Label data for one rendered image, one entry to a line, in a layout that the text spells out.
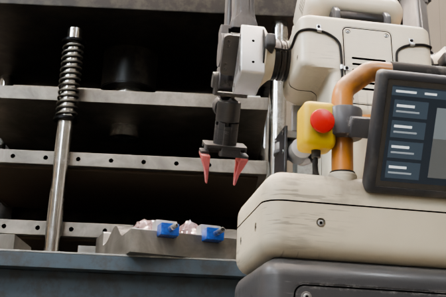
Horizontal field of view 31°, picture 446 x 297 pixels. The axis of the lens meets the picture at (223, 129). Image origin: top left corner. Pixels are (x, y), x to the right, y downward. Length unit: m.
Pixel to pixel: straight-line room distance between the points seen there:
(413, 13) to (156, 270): 0.90
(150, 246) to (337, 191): 0.80
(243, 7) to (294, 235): 0.84
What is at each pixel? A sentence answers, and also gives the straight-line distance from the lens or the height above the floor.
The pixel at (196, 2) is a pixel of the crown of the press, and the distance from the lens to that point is 2.98.
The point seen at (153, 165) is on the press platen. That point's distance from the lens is 2.87.
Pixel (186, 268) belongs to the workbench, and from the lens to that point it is 1.90.
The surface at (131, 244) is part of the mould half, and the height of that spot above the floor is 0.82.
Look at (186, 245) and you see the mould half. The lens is 1.90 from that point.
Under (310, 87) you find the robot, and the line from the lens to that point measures 1.66.
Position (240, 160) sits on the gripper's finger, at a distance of 1.94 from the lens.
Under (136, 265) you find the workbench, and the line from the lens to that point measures 1.91.
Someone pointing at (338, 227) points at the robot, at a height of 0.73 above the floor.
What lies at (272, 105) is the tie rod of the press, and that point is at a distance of 2.87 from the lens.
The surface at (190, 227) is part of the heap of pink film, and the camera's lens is 2.09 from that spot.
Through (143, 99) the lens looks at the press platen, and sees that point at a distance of 2.98.
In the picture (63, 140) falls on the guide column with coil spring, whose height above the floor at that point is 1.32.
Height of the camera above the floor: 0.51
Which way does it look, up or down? 18 degrees up
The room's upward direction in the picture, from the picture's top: 3 degrees clockwise
